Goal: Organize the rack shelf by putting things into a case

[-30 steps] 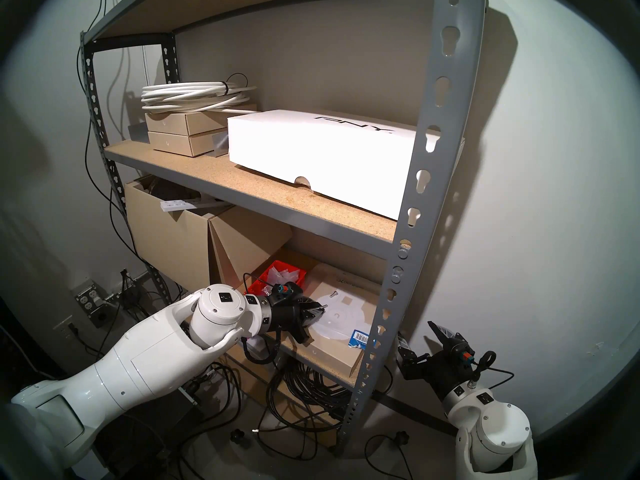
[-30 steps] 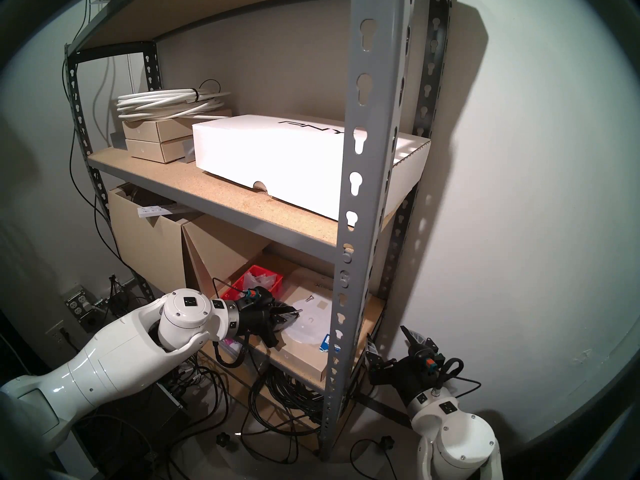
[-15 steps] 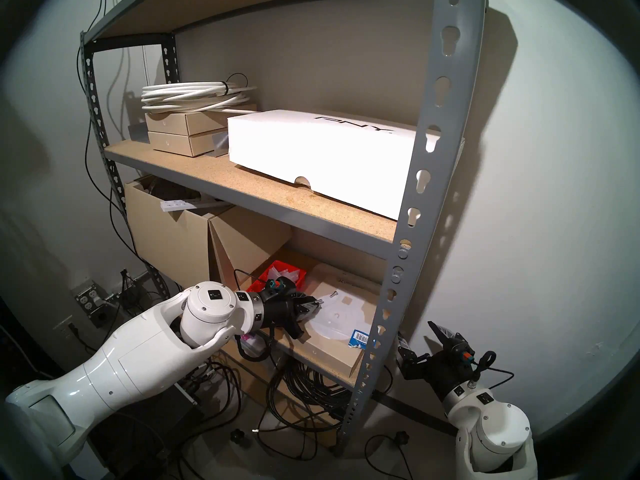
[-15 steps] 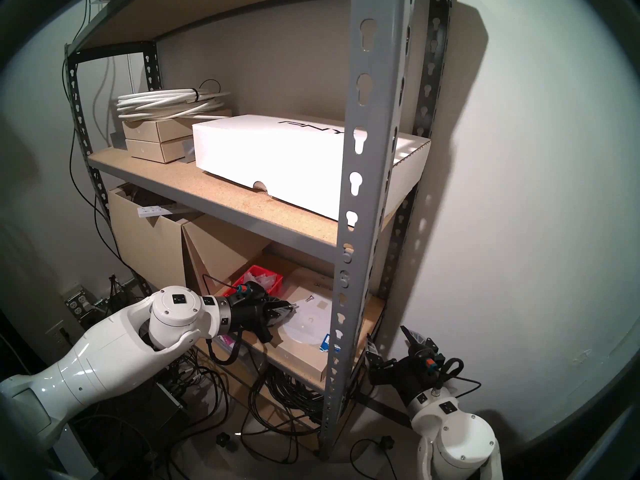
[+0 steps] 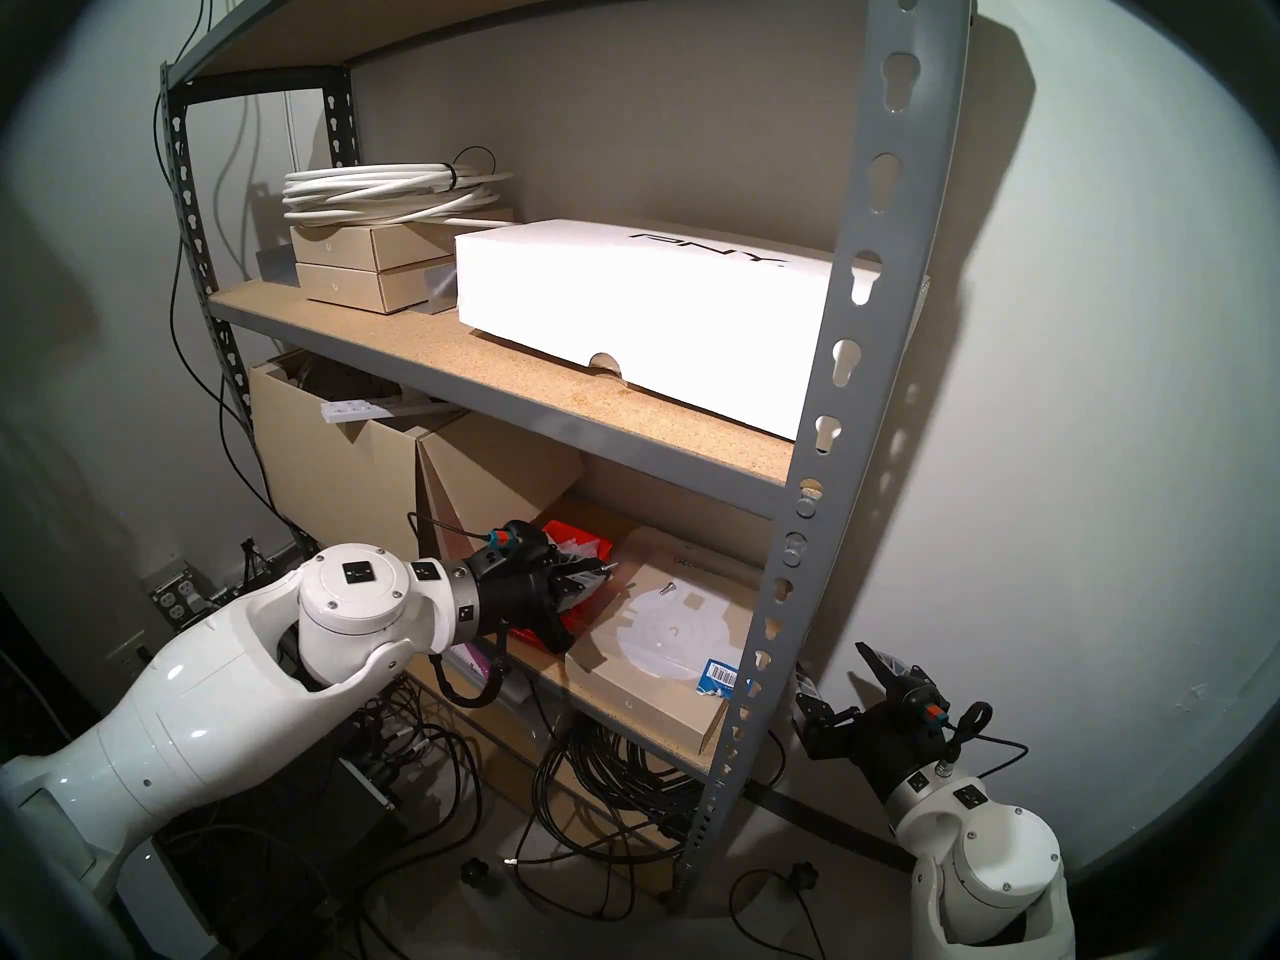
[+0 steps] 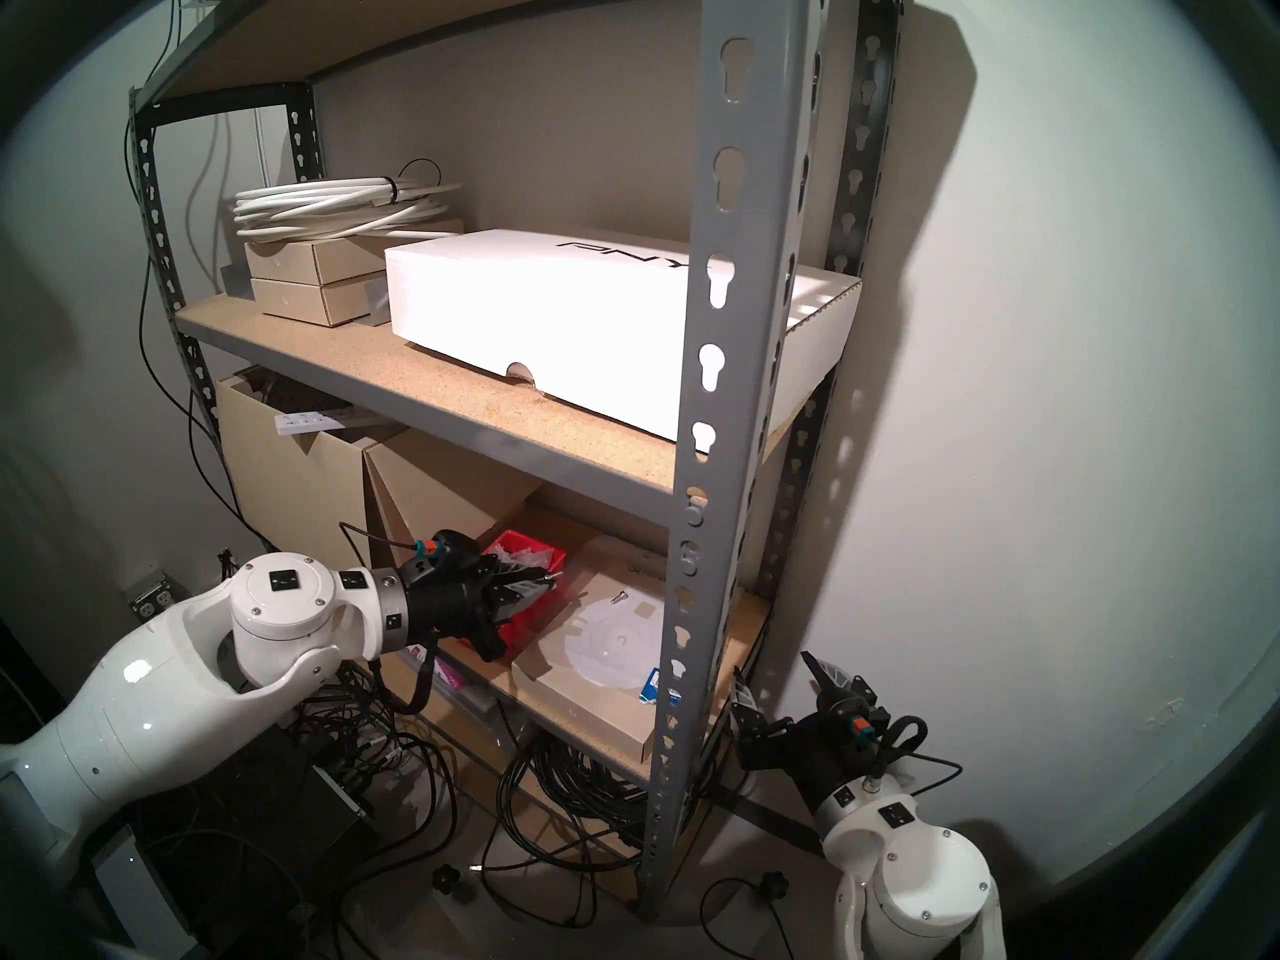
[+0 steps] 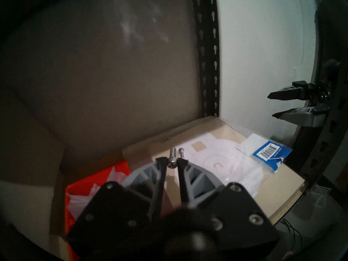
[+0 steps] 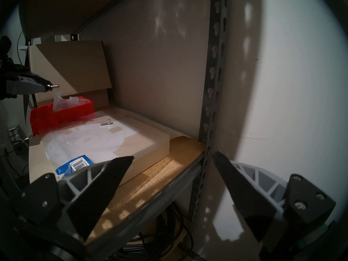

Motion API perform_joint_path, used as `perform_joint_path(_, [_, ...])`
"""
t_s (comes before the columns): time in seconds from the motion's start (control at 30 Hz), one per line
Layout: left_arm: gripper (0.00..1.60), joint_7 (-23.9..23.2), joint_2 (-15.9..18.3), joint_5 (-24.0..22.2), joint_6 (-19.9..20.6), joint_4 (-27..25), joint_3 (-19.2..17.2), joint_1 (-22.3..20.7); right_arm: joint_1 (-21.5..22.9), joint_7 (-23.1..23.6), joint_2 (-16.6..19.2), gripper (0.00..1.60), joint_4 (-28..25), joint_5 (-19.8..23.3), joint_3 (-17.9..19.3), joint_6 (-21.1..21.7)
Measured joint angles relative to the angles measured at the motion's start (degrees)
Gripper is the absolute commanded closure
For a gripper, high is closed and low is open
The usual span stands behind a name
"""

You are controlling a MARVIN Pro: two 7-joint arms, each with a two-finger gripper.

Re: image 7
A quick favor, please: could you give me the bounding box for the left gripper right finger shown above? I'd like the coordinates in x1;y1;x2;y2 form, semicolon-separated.
177;158;281;251

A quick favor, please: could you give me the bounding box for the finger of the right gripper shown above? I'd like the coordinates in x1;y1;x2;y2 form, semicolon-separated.
268;81;310;101
272;103;331;127

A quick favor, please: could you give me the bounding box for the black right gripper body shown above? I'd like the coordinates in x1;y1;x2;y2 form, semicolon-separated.
307;59;341;106

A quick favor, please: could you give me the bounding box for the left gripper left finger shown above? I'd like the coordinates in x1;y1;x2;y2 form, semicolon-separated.
67;157;168;261

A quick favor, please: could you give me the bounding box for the grey metal rack shelf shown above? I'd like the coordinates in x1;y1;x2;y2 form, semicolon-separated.
190;0;348;228

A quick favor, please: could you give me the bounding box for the clear plastic bag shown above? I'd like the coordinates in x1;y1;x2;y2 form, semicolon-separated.
67;167;128;219

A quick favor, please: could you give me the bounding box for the red plastic bin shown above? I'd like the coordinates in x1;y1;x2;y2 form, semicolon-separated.
65;160;131;261

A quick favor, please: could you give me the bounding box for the flat beige wrapped box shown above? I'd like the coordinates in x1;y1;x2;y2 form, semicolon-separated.
122;116;306;225

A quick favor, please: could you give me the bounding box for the open brown cardboard box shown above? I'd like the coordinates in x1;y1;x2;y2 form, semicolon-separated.
0;92;66;253

